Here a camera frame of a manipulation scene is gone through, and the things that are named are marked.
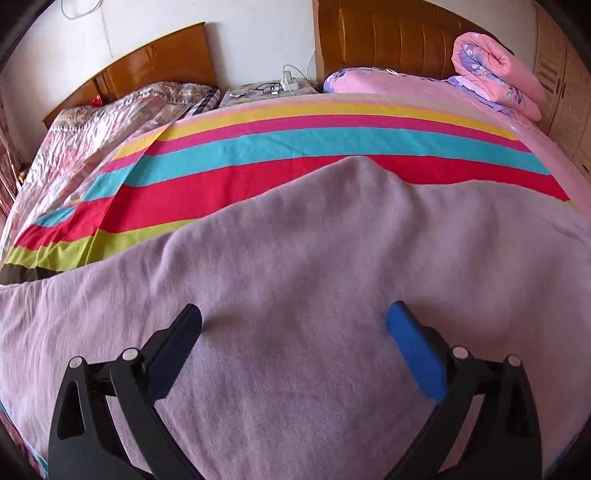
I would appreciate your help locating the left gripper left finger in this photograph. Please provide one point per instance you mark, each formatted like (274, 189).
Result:
(84, 443)

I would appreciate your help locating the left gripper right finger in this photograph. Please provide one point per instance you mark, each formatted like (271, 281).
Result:
(485, 423)

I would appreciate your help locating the lilac sweatpants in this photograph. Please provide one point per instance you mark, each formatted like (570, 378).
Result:
(295, 375)

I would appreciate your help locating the pink floral curtain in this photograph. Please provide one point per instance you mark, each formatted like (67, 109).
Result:
(9, 164)

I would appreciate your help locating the rainbow striped blanket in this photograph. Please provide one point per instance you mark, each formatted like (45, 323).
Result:
(164, 179)

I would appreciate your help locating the pink floral quilt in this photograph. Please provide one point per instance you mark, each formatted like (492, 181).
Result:
(81, 140)

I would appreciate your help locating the plaid bed sheet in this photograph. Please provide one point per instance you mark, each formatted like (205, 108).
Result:
(209, 102)

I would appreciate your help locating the rolled pink floral duvet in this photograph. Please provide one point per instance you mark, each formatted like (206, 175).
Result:
(493, 75)

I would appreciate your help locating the beige wardrobe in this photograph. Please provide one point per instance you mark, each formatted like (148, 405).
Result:
(566, 80)

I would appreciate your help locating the pink bed sheet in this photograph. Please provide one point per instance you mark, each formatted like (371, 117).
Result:
(440, 95)

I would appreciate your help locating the nightstand with floral cloth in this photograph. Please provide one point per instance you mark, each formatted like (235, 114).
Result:
(260, 91)

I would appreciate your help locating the left wooden headboard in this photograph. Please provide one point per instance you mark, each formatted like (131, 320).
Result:
(182, 56)

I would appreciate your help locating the wooden headboard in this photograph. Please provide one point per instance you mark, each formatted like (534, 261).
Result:
(411, 37)
(182, 56)

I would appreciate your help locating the white power strip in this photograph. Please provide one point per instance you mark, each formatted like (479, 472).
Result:
(287, 82)

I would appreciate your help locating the right wooden headboard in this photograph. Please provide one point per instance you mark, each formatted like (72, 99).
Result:
(411, 37)

